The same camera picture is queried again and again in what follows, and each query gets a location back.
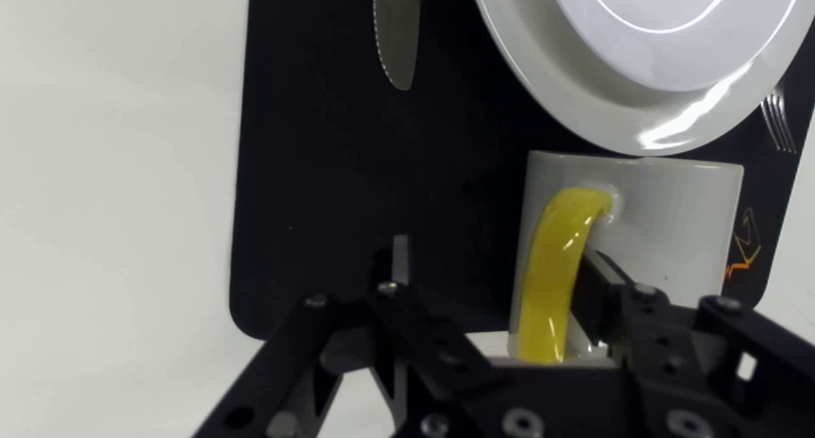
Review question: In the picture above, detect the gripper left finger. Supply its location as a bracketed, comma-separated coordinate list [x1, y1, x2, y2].
[193, 234, 510, 438]

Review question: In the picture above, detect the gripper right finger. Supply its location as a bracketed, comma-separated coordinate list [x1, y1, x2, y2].
[572, 248, 815, 438]

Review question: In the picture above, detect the black placemat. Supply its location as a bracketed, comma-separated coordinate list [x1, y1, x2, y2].
[229, 0, 815, 341]

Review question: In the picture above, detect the silver fork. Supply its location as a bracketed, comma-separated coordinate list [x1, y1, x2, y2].
[760, 85, 798, 155]

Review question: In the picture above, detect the white plate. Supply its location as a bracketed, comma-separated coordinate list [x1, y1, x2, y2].
[468, 0, 815, 157]

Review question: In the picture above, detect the silver knife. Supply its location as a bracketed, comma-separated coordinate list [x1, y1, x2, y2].
[372, 0, 422, 92]

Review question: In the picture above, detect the white mug with yellow handle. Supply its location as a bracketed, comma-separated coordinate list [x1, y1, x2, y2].
[507, 150, 745, 365]

